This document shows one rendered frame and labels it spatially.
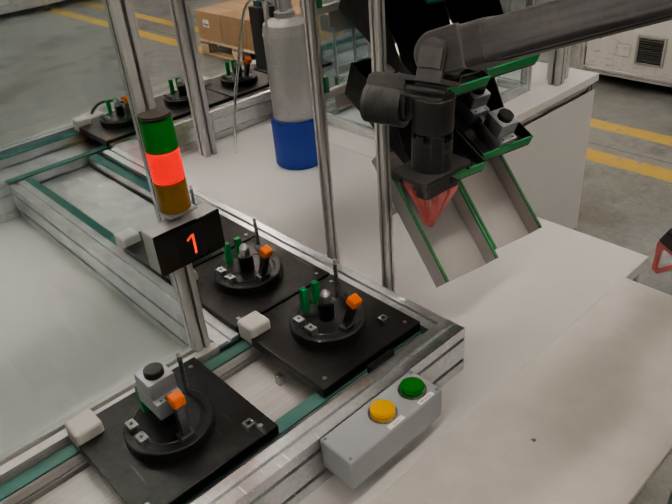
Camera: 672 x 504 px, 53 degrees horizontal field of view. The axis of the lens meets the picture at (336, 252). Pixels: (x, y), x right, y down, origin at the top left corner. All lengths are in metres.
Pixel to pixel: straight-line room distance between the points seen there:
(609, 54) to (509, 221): 4.01
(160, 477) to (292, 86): 1.27
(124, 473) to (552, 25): 0.84
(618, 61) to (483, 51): 4.51
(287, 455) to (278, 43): 1.25
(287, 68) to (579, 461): 1.31
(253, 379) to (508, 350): 0.50
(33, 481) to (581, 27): 0.99
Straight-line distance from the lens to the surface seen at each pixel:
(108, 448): 1.13
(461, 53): 0.90
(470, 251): 1.36
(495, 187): 1.47
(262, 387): 1.23
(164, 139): 1.02
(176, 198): 1.06
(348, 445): 1.05
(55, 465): 1.17
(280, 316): 1.29
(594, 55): 5.46
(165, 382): 1.04
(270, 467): 1.04
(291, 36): 1.97
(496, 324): 1.43
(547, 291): 1.53
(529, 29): 0.89
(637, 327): 1.48
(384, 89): 0.94
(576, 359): 1.37
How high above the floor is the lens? 1.74
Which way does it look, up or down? 32 degrees down
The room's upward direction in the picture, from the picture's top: 5 degrees counter-clockwise
